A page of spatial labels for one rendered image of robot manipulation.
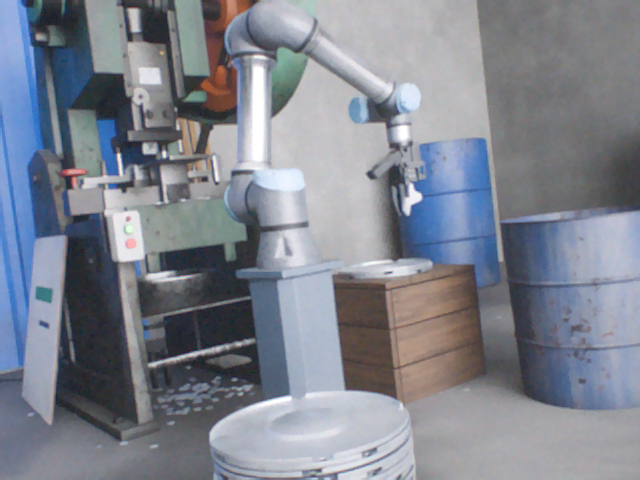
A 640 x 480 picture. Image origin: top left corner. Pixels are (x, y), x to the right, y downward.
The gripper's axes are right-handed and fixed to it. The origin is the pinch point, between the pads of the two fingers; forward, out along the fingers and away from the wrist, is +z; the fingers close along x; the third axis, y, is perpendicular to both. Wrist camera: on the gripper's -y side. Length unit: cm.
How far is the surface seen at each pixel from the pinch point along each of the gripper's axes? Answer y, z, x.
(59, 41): -85, -68, 61
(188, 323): -50, 36, 94
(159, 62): -55, -57, 50
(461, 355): 13.6, 45.2, -1.9
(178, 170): -56, -21, 40
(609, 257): 27, 16, -49
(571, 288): 20, 23, -43
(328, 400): -57, 27, -70
